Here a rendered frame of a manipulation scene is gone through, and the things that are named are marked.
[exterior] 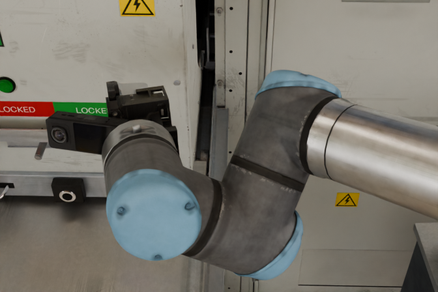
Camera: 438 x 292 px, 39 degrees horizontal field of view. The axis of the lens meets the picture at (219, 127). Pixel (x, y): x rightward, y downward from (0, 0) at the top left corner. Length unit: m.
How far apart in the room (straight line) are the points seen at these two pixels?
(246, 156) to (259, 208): 0.06
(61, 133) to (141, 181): 0.23
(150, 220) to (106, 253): 0.59
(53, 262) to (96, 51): 0.41
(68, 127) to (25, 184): 0.49
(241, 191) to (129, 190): 0.13
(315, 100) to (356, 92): 0.80
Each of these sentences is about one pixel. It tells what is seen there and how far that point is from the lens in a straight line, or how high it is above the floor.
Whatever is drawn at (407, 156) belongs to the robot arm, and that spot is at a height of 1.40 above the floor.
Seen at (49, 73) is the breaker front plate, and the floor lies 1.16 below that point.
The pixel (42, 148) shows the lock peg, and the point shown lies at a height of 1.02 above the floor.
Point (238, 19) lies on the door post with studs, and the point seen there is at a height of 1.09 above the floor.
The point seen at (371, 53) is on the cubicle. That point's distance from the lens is 1.40.
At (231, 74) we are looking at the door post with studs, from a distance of 1.43.
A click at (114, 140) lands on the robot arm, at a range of 0.72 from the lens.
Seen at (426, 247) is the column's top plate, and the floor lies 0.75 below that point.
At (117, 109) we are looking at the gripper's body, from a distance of 0.81.
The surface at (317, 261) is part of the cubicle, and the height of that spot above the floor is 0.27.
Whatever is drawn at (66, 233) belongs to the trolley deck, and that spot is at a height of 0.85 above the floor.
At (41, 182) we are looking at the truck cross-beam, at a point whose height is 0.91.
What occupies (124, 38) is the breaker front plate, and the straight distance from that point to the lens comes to 1.03.
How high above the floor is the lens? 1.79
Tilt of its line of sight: 41 degrees down
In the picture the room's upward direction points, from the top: straight up
